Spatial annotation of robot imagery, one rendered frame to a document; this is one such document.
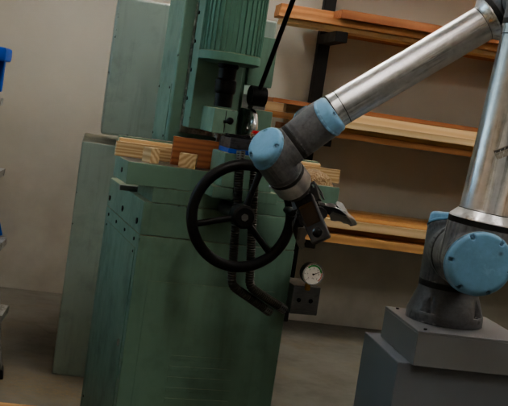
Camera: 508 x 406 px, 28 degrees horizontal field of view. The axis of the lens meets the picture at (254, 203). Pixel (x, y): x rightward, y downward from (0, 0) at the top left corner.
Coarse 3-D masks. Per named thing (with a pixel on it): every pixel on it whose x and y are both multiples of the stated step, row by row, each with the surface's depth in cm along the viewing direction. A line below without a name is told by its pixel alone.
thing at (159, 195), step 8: (144, 192) 277; (152, 192) 267; (160, 192) 267; (168, 192) 268; (176, 192) 269; (184, 192) 269; (152, 200) 267; (160, 200) 268; (168, 200) 268; (176, 200) 269; (184, 200) 269; (208, 200) 271; (216, 200) 272; (232, 200) 273; (208, 208) 272; (216, 208) 272; (264, 208) 276; (272, 208) 277; (280, 208) 278; (280, 216) 278
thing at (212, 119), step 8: (208, 112) 286; (216, 112) 281; (224, 112) 281; (232, 112) 282; (208, 120) 285; (216, 120) 281; (200, 128) 293; (208, 128) 284; (216, 128) 281; (224, 128) 282; (232, 128) 283; (216, 136) 286
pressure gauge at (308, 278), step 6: (306, 264) 276; (312, 264) 276; (318, 264) 276; (300, 270) 277; (306, 270) 276; (312, 270) 276; (318, 270) 277; (300, 276) 278; (306, 276) 276; (312, 276) 276; (318, 276) 277; (306, 282) 276; (312, 282) 277; (318, 282) 277; (306, 288) 279
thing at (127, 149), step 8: (120, 144) 278; (128, 144) 279; (136, 144) 279; (144, 144) 280; (120, 152) 278; (128, 152) 279; (136, 152) 280; (160, 152) 282; (168, 152) 282; (160, 160) 282; (168, 160) 283; (312, 168) 295; (320, 168) 296; (328, 168) 297; (336, 176) 298
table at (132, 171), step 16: (128, 160) 265; (128, 176) 264; (144, 176) 266; (160, 176) 267; (176, 176) 268; (192, 176) 269; (208, 192) 265; (224, 192) 262; (272, 192) 270; (336, 192) 282
